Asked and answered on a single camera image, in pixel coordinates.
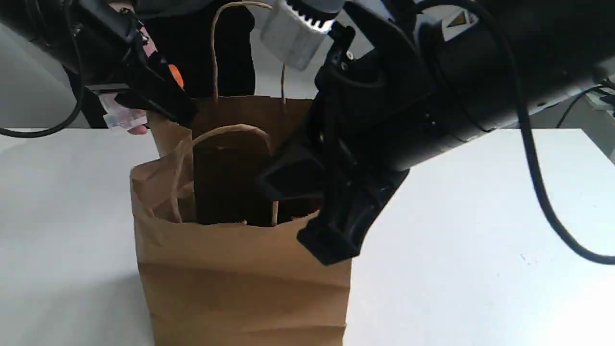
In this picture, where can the white toothed gripper part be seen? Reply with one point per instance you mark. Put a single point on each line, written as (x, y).
(295, 29)

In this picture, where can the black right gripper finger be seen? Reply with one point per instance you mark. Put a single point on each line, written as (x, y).
(156, 90)

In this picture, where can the clear tube orange cap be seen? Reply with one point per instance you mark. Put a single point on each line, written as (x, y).
(118, 116)
(177, 75)

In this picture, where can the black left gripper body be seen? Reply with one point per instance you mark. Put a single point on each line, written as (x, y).
(383, 105)

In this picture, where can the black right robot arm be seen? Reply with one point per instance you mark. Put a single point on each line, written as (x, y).
(41, 22)

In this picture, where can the brown paper bag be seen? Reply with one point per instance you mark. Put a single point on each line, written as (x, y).
(219, 264)

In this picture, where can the person's bare hand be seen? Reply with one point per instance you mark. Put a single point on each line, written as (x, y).
(139, 130)

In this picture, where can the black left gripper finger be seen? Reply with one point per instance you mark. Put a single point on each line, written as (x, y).
(304, 165)
(352, 203)

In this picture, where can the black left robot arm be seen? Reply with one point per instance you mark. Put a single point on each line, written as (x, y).
(508, 59)

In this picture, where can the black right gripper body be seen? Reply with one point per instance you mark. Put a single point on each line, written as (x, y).
(107, 49)

